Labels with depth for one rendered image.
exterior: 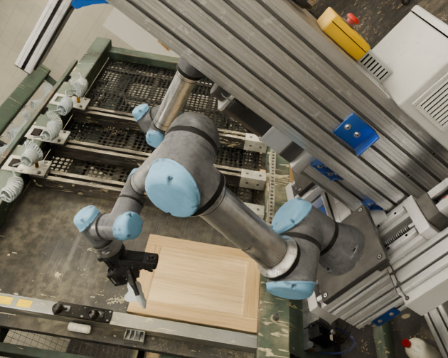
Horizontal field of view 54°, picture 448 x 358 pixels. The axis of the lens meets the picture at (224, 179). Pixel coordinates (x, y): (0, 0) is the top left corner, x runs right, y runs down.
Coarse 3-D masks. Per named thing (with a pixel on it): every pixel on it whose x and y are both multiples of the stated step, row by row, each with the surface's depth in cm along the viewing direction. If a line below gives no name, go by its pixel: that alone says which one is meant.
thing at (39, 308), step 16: (0, 304) 155; (32, 304) 156; (48, 304) 157; (64, 320) 156; (80, 320) 155; (112, 320) 156; (128, 320) 156; (144, 320) 157; (160, 320) 158; (160, 336) 157; (176, 336) 155; (192, 336) 155; (208, 336) 156; (224, 336) 157; (240, 336) 158; (256, 336) 158
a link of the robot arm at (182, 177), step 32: (192, 128) 88; (160, 160) 84; (192, 160) 84; (160, 192) 85; (192, 192) 82; (224, 192) 91; (224, 224) 93; (256, 224) 97; (256, 256) 101; (288, 256) 103; (288, 288) 103
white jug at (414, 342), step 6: (402, 342) 190; (408, 342) 188; (414, 342) 190; (420, 342) 190; (426, 342) 193; (408, 348) 190; (414, 348) 188; (420, 348) 188; (426, 348) 189; (432, 348) 192; (408, 354) 191; (414, 354) 189; (420, 354) 188; (426, 354) 188; (432, 354) 190; (438, 354) 192
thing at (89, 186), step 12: (12, 156) 199; (24, 168) 194; (36, 168) 195; (48, 168) 198; (36, 180) 198; (48, 180) 198; (60, 180) 197; (72, 180) 198; (84, 180) 201; (96, 180) 200; (108, 180) 201; (72, 192) 201; (84, 192) 200; (96, 192) 200; (108, 192) 199; (120, 192) 198; (144, 204) 201; (252, 204) 202
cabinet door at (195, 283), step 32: (160, 256) 181; (192, 256) 183; (224, 256) 185; (160, 288) 170; (192, 288) 172; (224, 288) 174; (256, 288) 175; (192, 320) 162; (224, 320) 164; (256, 320) 165
